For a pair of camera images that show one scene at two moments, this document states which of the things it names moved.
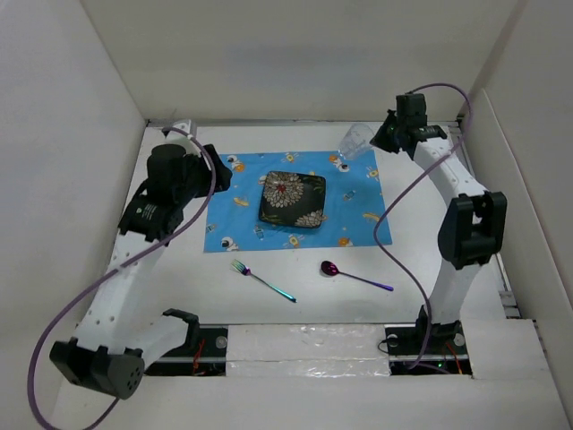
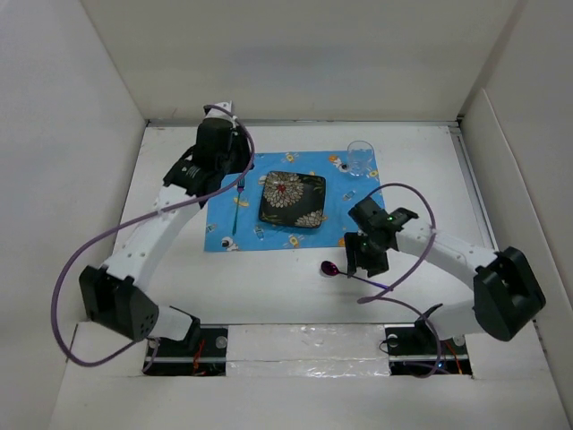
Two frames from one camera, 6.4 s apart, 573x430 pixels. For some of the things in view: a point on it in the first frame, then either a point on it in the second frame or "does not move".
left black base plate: (209, 358) does not move
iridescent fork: (244, 270) -> (240, 187)
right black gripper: (380, 140) -> (352, 244)
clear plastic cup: (356, 141) -> (360, 155)
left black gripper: (195, 160) -> (238, 141)
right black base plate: (447, 352) does not move
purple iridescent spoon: (329, 269) does not move
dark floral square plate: (293, 199) does not move
